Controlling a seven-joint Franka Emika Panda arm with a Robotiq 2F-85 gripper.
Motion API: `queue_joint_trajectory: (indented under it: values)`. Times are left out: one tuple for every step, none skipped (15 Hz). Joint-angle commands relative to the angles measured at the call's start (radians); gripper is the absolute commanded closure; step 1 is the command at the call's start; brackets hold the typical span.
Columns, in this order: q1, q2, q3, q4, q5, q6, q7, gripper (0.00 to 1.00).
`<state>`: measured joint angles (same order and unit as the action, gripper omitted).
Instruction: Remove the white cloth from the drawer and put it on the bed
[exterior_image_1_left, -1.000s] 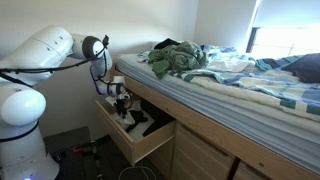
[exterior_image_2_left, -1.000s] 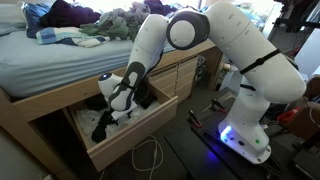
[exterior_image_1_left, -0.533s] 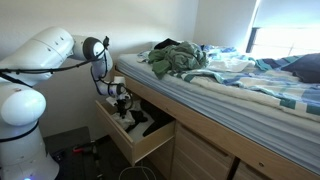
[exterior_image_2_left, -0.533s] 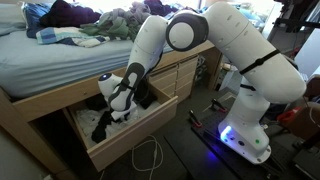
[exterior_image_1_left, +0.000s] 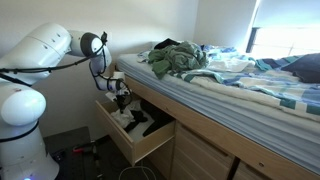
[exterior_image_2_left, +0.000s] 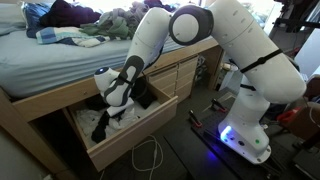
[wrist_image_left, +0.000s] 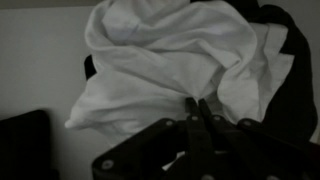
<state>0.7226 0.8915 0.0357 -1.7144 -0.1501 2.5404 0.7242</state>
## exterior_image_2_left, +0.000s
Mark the open wooden drawer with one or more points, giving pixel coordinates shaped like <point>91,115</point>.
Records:
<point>133,140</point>

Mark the black equipment stand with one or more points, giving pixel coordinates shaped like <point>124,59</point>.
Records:
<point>296,16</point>

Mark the red object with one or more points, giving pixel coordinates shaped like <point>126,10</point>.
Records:
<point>288,115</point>

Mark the green garment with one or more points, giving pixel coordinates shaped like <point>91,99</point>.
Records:
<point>113,30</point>

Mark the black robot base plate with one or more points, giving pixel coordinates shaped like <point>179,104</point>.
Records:
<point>206,133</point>

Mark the brown cardboard box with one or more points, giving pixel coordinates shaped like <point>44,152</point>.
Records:
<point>303,123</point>

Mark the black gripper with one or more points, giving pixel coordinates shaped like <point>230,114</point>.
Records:
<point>107,116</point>

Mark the closed wooden drawer stack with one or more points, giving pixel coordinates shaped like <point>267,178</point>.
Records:
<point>188,76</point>
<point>163,80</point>

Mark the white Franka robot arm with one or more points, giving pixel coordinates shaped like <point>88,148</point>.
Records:
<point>260,66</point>

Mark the white board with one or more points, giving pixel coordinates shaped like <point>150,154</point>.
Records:
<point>310,53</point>

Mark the large black garment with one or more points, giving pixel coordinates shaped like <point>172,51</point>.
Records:
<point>143,93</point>

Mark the white cloth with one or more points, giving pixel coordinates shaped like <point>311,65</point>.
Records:
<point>126,120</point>

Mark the wooden bed frame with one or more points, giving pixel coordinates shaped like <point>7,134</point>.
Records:
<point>50,100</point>

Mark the pale patterned cloth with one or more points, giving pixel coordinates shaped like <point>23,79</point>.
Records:
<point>85,121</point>

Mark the blue teal striped blanket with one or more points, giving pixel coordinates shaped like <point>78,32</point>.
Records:
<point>66,35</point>

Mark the dark navy garment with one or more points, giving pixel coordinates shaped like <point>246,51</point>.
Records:
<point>66,13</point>

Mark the pale blue pillow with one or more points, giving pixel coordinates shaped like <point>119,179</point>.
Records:
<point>11,20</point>

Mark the grey-green crumpled garment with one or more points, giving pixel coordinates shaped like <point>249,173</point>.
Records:
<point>130,13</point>

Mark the dark purple garment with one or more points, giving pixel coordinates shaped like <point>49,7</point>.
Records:
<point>156,4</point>

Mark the small black cloth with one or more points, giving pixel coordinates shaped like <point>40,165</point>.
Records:
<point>99,133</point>

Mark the mattress with blue-grey sheet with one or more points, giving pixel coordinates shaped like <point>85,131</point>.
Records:
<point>50,63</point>

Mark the blue and white garment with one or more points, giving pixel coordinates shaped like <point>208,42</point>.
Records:
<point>33,16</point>

